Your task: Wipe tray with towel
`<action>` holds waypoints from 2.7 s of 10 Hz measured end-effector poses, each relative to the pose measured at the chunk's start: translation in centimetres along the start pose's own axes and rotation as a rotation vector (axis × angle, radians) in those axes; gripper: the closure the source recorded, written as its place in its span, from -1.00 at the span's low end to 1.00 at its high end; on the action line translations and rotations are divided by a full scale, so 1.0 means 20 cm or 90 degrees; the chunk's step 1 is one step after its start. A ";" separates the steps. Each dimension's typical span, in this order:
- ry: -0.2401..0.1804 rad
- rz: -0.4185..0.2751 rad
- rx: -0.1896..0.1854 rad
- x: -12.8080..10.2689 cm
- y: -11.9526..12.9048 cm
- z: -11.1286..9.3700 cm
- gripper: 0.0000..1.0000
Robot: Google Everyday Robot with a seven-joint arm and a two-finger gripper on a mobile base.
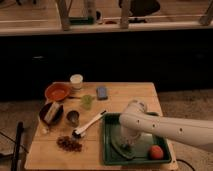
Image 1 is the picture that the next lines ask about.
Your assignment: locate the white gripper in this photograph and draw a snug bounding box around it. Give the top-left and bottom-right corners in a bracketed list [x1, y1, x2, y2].
[120, 126, 141, 147]

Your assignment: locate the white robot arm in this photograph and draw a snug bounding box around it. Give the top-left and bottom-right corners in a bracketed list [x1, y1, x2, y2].
[119, 100, 213, 153]

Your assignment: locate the green plastic tray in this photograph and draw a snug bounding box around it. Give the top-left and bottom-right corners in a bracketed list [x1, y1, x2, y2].
[102, 113, 172, 165]

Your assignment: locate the red apple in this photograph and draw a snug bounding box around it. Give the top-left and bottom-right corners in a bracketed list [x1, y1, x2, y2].
[149, 145, 164, 160]

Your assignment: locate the blue sponge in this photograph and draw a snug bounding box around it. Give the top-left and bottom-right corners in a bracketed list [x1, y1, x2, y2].
[96, 86, 108, 100]

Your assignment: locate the wooden table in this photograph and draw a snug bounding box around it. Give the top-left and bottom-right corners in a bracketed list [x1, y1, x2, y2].
[25, 82, 178, 171]

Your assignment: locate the small metal cup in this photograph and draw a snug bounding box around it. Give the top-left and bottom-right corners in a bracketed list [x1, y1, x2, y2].
[66, 110, 79, 127]

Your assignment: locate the white cup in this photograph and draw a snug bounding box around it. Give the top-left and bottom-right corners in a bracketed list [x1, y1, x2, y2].
[70, 74, 83, 89]

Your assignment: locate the white box in bowl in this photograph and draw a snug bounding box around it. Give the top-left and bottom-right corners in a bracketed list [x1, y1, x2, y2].
[44, 102, 60, 123]

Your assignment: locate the orange bowl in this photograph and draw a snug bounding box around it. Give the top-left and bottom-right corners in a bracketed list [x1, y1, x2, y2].
[45, 83, 70, 101]

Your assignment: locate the garlic bulb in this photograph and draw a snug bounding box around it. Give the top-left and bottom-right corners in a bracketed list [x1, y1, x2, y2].
[41, 127, 49, 134]

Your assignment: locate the dark bowl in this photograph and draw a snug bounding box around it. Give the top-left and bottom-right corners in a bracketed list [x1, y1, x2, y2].
[39, 102, 63, 126]

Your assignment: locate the black pole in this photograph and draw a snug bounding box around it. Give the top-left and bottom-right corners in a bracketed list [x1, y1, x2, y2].
[11, 122, 24, 171]

